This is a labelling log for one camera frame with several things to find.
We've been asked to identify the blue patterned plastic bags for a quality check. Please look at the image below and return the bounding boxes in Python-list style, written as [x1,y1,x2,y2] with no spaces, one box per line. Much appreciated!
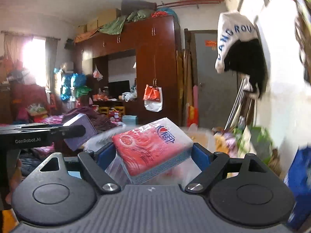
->
[59,73,86,101]

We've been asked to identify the red pipe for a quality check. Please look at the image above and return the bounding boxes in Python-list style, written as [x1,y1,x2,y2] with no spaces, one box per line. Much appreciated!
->
[157,0,225,8]

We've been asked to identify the blue shopping bag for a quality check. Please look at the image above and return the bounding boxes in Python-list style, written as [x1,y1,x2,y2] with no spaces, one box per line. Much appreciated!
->
[283,147,311,231]

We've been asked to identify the medium cardboard box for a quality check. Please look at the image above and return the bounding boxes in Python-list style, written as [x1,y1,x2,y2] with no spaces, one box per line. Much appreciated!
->
[86,17,99,31]

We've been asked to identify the purple box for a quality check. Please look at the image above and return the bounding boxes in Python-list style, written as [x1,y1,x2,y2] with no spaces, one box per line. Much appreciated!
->
[63,114,98,151]

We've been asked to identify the orange cloth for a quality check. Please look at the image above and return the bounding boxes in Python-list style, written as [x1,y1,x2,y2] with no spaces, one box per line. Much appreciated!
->
[74,29,100,44]

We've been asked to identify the person's left hand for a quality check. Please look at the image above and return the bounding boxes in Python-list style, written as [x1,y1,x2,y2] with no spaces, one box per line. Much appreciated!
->
[5,159,23,204]

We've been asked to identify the dark red wooden wardrobe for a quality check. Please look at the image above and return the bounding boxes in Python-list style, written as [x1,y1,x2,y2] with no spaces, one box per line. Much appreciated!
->
[74,15,183,127]

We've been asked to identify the black television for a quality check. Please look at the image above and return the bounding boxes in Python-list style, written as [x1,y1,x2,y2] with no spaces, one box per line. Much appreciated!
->
[108,80,130,96]

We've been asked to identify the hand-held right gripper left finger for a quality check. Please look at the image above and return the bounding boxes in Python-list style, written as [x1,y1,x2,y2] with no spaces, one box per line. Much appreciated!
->
[27,143,121,195]

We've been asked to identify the grey curtain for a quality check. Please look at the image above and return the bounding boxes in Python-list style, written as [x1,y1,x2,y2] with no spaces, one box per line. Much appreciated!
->
[45,37,60,95]

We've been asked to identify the large cardboard box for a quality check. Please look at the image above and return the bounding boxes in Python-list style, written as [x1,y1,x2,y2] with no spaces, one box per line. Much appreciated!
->
[97,8,121,27]

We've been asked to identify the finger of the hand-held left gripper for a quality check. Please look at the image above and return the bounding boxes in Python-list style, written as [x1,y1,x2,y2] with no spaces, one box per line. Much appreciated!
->
[19,123,64,130]
[52,125,86,143]

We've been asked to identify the brown hanging bag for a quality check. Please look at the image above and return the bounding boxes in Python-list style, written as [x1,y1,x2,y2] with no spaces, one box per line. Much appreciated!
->
[294,5,311,88]

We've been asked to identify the green plastic bag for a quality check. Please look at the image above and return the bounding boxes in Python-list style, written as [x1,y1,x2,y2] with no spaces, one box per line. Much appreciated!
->
[75,85,92,97]

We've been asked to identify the green white tote bag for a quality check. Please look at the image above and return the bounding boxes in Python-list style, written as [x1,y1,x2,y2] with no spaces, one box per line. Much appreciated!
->
[233,125,273,161]

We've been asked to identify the orange white plastic bag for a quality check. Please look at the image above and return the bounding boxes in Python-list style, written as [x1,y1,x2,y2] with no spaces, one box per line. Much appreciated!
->
[143,84,163,112]

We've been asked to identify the red tissue pack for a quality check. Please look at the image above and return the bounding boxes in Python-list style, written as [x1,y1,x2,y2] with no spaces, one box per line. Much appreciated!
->
[112,117,194,185]

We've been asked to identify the brown paper bag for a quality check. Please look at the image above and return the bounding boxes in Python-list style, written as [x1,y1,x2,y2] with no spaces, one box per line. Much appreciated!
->
[267,148,280,175]

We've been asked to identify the grey door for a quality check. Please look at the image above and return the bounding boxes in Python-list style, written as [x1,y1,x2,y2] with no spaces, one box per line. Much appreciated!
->
[192,30,240,129]

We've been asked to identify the white hoodie with blue letters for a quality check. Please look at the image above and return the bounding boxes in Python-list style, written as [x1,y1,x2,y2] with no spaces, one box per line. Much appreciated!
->
[215,11,259,74]

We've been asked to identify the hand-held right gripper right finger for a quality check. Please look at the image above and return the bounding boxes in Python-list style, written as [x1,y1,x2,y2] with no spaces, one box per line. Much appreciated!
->
[185,143,277,194]

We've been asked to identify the pink floral blanket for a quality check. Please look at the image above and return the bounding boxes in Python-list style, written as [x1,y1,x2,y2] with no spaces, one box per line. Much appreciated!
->
[34,115,66,125]

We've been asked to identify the pink white hanging bag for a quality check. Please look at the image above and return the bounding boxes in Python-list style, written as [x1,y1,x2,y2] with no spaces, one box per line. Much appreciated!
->
[93,65,104,81]

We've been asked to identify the white plastic basket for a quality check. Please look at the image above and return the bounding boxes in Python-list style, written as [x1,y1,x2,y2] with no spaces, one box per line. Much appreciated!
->
[84,123,219,187]

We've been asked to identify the light blue box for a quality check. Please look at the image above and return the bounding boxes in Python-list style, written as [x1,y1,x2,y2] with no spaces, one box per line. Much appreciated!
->
[121,115,138,125]

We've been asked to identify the yellow blanket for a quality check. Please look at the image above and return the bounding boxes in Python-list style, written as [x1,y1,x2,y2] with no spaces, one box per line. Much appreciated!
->
[214,126,238,151]

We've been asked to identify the green cloth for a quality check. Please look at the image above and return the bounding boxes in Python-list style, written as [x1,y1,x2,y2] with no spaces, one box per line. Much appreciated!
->
[98,10,156,36]

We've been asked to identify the wooden planks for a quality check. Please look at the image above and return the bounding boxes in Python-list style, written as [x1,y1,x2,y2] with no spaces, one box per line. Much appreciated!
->
[176,28,195,127]

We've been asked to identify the metal crutches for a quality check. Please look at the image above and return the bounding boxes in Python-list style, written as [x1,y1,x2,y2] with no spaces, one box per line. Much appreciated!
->
[224,76,253,131]

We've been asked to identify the red yellow sack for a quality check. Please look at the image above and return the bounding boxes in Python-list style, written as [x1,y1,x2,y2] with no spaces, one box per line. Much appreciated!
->
[186,103,198,127]

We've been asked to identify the red armchair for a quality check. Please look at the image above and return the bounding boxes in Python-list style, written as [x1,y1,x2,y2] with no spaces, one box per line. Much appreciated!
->
[10,83,51,124]

